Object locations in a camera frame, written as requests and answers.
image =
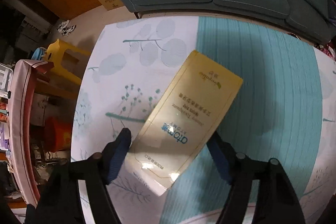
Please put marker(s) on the white teal patterned tablecloth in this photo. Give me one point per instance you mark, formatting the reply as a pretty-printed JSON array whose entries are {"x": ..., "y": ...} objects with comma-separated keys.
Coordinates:
[{"x": 283, "y": 116}]

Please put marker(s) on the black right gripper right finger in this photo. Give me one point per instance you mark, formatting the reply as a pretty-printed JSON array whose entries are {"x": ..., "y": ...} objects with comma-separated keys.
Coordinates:
[{"x": 238, "y": 171}]

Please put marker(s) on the pink cloth side table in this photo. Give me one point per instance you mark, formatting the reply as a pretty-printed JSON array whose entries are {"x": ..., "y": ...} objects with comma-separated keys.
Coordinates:
[{"x": 22, "y": 89}]

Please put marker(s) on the yellow toothpaste box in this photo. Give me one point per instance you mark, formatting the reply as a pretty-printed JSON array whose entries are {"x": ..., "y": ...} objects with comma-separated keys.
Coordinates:
[{"x": 184, "y": 119}]

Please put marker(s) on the yellow plastic stool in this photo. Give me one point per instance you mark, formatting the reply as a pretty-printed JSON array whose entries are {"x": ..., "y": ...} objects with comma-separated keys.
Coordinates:
[{"x": 59, "y": 53}]

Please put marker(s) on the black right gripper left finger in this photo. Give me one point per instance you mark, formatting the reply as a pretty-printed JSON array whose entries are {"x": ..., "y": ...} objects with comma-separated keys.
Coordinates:
[{"x": 103, "y": 168}]

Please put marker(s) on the white sneakers pair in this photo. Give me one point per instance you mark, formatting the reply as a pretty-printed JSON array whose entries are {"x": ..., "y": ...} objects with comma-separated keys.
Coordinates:
[{"x": 64, "y": 28}]

